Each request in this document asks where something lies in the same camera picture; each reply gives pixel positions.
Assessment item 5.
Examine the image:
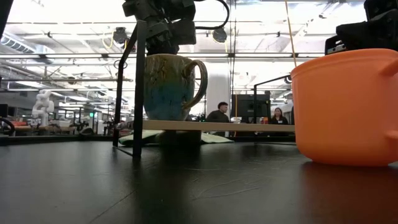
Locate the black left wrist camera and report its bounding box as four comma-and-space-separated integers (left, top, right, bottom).
169, 19, 197, 46

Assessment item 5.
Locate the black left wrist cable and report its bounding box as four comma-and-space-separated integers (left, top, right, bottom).
194, 0, 231, 31

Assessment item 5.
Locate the wooden shelf with black frame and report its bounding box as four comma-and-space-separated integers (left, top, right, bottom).
112, 20, 296, 158

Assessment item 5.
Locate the black round hanging lamp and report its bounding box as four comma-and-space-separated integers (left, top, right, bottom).
212, 27, 228, 44
112, 27, 128, 44

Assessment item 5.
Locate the light green cloth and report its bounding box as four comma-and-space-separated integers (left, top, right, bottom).
118, 129, 234, 146

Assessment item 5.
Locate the orange plastic mug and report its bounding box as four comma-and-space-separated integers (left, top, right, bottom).
290, 48, 398, 167

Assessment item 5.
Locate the person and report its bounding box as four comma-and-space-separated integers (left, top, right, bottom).
270, 107, 289, 125
206, 101, 231, 124

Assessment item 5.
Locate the black curved cable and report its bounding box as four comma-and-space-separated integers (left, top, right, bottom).
0, 117, 16, 136

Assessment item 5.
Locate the yellow hanging cord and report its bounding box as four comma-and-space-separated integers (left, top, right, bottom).
284, 0, 298, 68

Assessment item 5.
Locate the green blue ceramic mug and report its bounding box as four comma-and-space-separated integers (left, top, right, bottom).
142, 53, 208, 121

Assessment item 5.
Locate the black monitor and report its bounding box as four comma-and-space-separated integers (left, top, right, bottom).
231, 94, 271, 118

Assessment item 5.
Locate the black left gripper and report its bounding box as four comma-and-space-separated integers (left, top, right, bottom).
123, 0, 197, 56

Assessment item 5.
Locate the white robot figure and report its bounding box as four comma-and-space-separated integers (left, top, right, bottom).
32, 90, 55, 127

